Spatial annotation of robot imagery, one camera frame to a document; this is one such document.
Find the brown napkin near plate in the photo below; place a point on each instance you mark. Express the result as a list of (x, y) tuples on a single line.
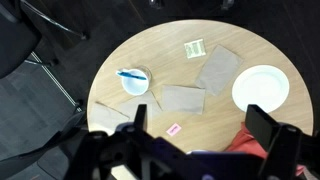
[(218, 70)]

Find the pink sweetener packet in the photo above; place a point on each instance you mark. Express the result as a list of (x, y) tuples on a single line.
[(174, 129)]

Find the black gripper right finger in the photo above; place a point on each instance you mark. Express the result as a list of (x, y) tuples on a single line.
[(261, 125)]

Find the brown napkin centre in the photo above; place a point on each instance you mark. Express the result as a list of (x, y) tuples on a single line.
[(182, 99)]

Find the white paper cup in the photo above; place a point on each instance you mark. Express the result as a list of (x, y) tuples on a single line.
[(140, 83)]

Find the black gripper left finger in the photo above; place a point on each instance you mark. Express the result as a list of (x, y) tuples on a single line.
[(141, 117)]

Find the round wooden table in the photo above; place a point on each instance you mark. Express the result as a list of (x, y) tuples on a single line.
[(161, 49)]

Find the brown napkin at edge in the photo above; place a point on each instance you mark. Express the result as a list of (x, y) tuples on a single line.
[(106, 117)]

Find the blue pen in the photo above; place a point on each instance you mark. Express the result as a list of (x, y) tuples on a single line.
[(129, 75)]

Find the green white sachet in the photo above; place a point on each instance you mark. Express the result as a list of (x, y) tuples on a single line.
[(195, 48)]

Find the black office chair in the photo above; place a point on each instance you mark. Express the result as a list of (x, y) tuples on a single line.
[(19, 36)]

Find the red fleece cloth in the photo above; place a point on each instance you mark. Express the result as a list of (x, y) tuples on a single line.
[(245, 142)]

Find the white plate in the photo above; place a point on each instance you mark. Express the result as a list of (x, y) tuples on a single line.
[(263, 85)]

